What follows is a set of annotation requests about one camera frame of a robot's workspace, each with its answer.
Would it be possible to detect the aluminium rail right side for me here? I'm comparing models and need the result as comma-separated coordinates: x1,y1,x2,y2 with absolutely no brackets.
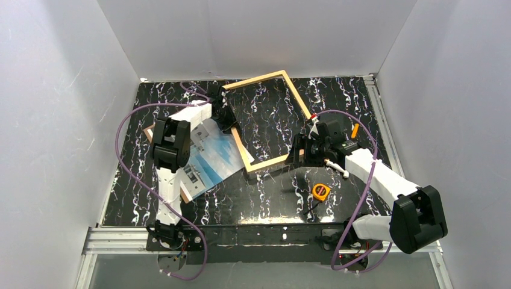
362,75,417,217

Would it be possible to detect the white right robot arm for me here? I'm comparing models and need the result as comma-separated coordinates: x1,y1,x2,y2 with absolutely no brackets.
285,120,448,254

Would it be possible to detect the aluminium rail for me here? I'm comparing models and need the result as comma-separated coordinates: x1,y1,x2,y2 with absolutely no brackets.
362,75,417,217
77,227,453,288

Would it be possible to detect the blue sky building photo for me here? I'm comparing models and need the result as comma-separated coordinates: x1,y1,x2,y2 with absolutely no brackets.
181,119,245,203

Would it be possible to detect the wooden photo frame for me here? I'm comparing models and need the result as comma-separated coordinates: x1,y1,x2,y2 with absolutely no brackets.
222,70,312,173

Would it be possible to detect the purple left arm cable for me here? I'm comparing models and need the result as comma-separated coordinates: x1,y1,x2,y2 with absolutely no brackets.
114,81,208,281

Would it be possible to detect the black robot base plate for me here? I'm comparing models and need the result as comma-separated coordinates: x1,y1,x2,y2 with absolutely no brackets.
145,217,384,266

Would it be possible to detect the brown fibreboard backing panel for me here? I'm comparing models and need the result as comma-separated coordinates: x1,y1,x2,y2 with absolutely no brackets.
143,123,192,204

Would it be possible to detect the white plastic pipe fitting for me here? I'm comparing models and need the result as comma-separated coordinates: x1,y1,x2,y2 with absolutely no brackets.
324,159,350,179

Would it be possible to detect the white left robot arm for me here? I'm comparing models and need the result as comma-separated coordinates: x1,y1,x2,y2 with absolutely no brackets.
148,85,243,245

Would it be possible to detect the aluminium rail front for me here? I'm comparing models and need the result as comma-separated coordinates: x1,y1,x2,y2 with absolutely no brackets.
77,227,453,288

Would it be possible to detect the yellow tape measure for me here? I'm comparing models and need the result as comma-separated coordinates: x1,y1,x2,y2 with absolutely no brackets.
312,183,331,202

